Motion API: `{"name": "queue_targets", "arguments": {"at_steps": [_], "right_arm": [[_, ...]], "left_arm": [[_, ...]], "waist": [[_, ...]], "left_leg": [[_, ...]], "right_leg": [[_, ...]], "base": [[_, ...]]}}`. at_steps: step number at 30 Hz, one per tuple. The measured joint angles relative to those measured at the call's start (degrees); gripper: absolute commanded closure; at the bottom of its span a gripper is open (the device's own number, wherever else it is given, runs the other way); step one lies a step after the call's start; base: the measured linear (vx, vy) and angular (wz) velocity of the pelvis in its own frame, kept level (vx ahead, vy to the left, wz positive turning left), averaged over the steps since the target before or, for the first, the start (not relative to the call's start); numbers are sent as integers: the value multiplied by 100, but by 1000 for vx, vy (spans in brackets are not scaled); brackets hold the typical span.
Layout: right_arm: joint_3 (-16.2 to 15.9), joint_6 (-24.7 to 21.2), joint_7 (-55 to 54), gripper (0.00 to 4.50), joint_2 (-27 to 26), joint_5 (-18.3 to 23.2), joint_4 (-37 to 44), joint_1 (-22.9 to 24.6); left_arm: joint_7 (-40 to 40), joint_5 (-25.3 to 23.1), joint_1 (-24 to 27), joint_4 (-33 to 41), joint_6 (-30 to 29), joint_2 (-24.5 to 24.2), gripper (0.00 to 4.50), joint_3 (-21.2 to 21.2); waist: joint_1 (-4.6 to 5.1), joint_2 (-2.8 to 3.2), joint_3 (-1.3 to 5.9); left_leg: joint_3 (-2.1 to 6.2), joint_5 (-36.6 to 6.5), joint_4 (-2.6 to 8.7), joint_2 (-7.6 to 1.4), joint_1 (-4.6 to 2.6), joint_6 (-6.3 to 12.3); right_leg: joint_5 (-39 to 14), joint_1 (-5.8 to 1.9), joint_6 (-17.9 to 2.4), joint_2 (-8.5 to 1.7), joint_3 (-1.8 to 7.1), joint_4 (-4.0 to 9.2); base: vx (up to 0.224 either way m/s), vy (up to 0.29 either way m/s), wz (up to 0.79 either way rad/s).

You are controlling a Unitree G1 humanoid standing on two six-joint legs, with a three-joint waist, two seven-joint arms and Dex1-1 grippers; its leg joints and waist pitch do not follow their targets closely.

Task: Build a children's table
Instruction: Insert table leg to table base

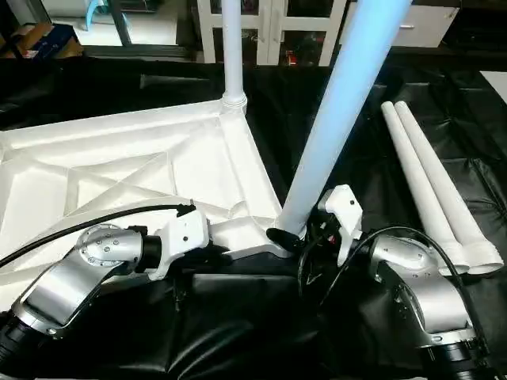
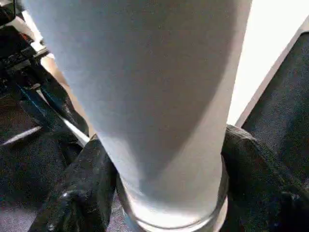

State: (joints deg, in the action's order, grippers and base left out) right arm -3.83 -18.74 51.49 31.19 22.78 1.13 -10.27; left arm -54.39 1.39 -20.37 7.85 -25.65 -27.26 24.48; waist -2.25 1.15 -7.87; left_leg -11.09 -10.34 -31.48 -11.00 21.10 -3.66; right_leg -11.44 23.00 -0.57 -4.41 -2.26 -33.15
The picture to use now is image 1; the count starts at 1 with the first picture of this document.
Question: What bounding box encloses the turquoise plastic stool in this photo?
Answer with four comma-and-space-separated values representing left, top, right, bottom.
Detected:
86, 0, 109, 29

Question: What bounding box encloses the white plastic table top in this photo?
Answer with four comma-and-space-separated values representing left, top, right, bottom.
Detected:
0, 99, 295, 311

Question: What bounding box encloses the grey metal pole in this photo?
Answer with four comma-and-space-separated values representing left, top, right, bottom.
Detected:
109, 0, 134, 47

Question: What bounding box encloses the blue box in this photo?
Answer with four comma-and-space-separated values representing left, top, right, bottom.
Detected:
22, 24, 84, 60

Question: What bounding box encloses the black work mat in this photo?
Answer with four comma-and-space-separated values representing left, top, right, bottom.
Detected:
0, 51, 507, 380

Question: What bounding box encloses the white plastic table leg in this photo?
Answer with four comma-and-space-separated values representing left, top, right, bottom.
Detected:
380, 101, 471, 276
273, 0, 414, 238
220, 0, 249, 109
395, 101, 505, 275

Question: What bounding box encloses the white drawer unit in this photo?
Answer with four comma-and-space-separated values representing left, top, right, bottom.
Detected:
341, 6, 460, 48

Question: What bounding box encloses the white glass door cabinet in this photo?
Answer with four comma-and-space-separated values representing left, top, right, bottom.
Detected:
196, 0, 348, 67

